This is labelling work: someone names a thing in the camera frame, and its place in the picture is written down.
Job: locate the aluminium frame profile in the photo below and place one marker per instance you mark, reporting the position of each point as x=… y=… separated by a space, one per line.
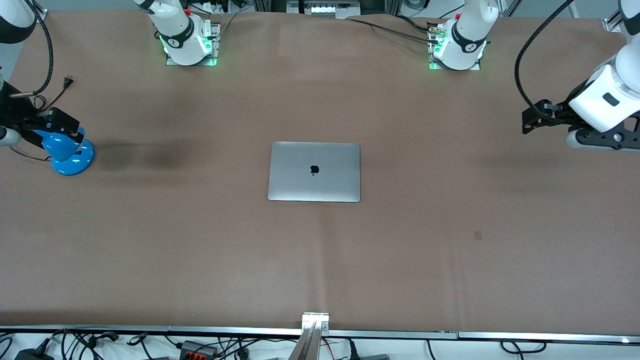
x=612 y=22
x=42 y=12

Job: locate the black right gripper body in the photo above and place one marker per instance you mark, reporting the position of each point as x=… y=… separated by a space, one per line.
x=11 y=111

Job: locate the brown table mat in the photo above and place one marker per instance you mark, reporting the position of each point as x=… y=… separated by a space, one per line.
x=150 y=250

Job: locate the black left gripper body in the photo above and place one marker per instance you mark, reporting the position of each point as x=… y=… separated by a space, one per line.
x=568 y=109

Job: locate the black power adapter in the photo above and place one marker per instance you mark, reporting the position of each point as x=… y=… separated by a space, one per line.
x=32 y=355

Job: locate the silver mounting bracket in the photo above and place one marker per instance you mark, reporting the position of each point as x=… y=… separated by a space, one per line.
x=315 y=317

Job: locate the aluminium camera mast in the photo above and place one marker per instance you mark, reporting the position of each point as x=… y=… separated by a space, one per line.
x=307 y=347

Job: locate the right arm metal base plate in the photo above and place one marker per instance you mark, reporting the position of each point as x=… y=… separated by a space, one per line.
x=216 y=31

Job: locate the aluminium table edge rail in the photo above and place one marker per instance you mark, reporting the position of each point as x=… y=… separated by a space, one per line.
x=150 y=330

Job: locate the blue desk lamp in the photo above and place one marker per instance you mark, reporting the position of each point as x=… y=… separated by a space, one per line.
x=72 y=157

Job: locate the white power strip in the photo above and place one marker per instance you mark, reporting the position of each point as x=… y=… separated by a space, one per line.
x=322 y=9

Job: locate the small brown tape patch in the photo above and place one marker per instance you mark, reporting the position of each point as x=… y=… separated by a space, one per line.
x=478 y=235

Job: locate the black and orange connector box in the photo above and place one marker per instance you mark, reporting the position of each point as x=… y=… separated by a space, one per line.
x=197 y=348

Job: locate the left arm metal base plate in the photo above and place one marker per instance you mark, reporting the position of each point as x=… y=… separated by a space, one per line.
x=433 y=65

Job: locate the grey laptop with black keyboard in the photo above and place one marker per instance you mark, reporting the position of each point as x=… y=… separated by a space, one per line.
x=314 y=172

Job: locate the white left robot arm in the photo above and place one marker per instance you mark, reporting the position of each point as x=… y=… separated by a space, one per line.
x=467 y=35

